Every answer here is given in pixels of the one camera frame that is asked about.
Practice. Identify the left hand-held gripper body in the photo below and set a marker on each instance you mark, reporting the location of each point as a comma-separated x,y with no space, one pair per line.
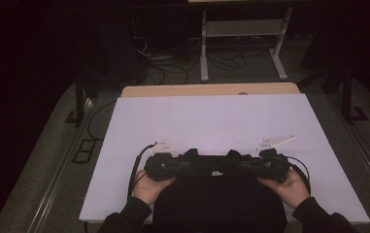
160,166

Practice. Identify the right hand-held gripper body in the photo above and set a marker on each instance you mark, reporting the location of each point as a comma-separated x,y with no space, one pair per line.
271,166

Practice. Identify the black tank top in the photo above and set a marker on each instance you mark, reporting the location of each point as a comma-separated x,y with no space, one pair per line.
218,204

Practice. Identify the person's left hand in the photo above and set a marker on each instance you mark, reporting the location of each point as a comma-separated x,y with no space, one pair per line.
148,189

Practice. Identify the person's right hand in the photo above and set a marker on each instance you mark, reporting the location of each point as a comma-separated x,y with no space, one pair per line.
289,191

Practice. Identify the white table cover board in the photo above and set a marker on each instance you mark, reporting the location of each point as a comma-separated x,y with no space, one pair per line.
211,123

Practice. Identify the black metal stand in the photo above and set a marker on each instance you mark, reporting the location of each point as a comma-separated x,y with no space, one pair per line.
79,97
347,97

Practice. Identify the white metal desk frame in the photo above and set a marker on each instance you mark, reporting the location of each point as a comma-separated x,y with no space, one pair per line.
244,28

